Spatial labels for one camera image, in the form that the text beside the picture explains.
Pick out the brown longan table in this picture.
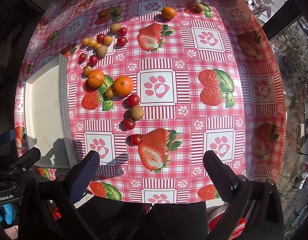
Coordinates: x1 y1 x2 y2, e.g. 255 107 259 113
129 106 144 121

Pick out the large orange tangerine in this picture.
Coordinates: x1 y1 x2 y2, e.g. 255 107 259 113
113 75 134 97

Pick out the yellow cherry tomato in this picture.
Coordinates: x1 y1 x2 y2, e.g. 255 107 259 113
94 43 102 50
89 39 97 48
103 36 113 46
83 65 93 76
81 37 90 46

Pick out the brown longan cluster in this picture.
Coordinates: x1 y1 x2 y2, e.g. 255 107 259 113
109 23 121 34
96 45 108 58

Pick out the white rectangular tray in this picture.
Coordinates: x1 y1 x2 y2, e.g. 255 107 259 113
24 54 78 169

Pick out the pink strawberry patterned tablecloth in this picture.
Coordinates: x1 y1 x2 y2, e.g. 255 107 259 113
15 0 286 203

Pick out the red cherry tomato cluster centre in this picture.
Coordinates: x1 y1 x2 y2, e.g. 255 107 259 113
96 34 105 44

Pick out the red cherry tomato cluster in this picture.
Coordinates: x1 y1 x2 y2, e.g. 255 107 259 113
117 37 127 46
96 34 105 44

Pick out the red cherry tomato right cluster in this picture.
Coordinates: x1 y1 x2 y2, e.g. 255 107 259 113
117 37 127 46

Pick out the brown longan on leaf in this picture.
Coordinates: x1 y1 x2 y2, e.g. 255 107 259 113
113 7 123 16

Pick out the brown longan near bowl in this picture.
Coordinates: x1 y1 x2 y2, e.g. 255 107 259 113
195 3 206 13

